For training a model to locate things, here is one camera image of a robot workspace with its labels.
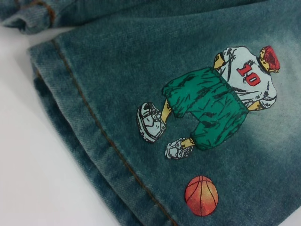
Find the blue denim shorts with print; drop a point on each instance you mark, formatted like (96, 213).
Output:
(141, 70)

